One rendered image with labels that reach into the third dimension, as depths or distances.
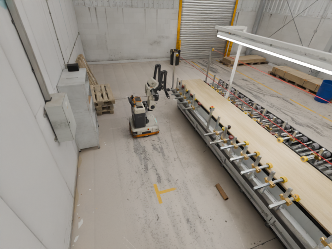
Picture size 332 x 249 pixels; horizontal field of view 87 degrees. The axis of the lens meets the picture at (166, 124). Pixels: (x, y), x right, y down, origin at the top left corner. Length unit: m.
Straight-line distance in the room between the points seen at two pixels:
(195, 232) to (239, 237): 0.66
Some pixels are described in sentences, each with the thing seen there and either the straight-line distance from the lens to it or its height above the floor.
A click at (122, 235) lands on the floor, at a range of 3.10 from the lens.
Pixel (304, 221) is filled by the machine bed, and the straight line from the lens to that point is 2.95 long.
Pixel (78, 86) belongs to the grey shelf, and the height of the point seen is 1.52.
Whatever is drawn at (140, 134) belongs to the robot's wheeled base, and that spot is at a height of 0.14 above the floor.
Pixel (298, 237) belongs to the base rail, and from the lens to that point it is 2.80.
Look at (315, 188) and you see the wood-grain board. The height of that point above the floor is 0.90.
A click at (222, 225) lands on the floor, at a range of 3.28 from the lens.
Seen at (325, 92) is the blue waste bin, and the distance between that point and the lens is 8.38.
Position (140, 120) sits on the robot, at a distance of 4.12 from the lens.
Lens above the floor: 2.84
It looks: 36 degrees down
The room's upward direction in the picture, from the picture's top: 3 degrees clockwise
